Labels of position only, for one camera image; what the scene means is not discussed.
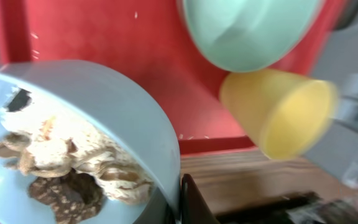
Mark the light blue bowl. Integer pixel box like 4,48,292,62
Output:
0,60,180,223

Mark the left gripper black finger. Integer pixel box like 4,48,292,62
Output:
180,174,220,224

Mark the yellow plastic cup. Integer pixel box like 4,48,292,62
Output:
219,68,338,159

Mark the red serving tray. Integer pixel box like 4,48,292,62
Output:
0,0,333,155

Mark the leftover rice and food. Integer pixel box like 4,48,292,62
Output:
0,88,154,223

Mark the mint green bowl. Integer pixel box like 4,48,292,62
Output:
178,0,323,72

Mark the grey dishwasher rack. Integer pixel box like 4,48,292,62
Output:
305,1,358,189

